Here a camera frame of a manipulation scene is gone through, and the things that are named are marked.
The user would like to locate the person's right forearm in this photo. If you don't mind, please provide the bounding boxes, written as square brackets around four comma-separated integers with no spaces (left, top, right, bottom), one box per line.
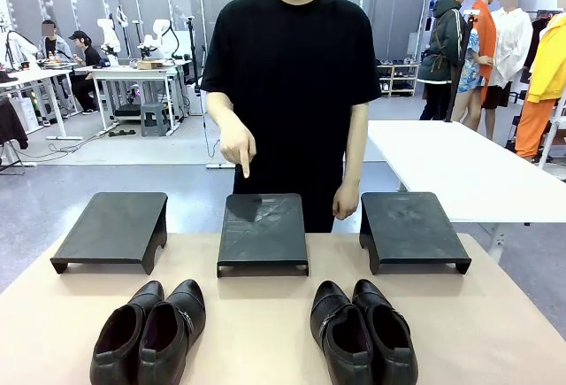
[205,90,243,132]

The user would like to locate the yellow hoodie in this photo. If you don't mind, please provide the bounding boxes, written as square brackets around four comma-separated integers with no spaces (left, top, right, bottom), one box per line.
[525,12,566,104]

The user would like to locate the child mannequin floral shirt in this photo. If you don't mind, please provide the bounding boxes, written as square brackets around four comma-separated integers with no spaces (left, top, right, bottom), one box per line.
[450,28,494,130]

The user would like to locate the figure in white shirt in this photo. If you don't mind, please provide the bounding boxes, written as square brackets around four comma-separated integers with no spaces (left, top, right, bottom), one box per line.
[481,0,534,141]

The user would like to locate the black hanging garment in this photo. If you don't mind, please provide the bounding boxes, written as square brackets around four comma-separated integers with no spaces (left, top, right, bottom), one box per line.
[0,96,30,150]

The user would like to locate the white desk with robots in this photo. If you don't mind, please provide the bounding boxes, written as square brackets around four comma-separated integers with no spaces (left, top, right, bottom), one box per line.
[90,64,187,134]

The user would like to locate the person's right hand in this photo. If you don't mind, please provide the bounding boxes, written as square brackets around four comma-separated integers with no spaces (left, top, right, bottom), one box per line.
[219,124,257,180]

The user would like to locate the seated person black cap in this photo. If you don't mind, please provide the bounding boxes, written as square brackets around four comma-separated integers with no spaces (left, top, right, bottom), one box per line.
[68,29,105,115]

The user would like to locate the person's left hand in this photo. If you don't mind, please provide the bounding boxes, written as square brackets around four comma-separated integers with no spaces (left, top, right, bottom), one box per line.
[332,180,361,220]

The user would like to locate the long white desk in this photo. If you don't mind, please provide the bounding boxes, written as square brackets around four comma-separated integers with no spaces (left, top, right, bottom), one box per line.
[0,67,84,141]

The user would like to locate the wooden shoe rack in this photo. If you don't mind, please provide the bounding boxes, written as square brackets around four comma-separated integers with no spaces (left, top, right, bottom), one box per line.
[375,61,419,97]

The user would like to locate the seated person grey jacket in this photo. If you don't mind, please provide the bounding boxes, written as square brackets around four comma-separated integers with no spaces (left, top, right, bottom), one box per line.
[37,19,74,62]

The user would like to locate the orange trousers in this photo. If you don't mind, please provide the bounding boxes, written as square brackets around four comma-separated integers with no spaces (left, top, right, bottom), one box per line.
[514,97,561,159]

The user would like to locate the mannequin in dark green jacket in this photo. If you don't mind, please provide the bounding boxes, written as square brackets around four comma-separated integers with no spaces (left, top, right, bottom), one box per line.
[417,0,470,121]

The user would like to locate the person's left forearm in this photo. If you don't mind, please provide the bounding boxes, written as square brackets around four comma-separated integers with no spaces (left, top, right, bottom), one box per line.
[341,102,371,186]

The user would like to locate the person in black t-shirt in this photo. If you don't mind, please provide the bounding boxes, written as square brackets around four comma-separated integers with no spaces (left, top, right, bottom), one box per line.
[199,0,382,234]

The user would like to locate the black shoe stand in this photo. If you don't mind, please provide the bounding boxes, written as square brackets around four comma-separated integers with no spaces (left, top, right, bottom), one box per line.
[216,193,310,279]
[358,191,472,276]
[50,191,169,276]

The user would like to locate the grey plastic stool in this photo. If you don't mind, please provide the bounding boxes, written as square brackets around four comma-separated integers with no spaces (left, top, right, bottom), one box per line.
[140,102,172,138]

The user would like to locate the mannequin in orange with hat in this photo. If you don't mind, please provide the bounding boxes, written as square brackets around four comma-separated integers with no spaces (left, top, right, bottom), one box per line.
[467,0,501,138]

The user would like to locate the black camera stand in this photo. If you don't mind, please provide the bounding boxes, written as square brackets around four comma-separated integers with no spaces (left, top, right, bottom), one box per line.
[183,16,203,88]

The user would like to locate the large white table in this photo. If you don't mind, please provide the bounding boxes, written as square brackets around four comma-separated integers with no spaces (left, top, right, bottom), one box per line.
[366,119,566,266]

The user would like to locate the black leather dress shoe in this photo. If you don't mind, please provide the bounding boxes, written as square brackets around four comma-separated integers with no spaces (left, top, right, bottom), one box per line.
[89,281,165,385]
[352,278,419,385]
[138,278,207,385]
[310,280,375,385]

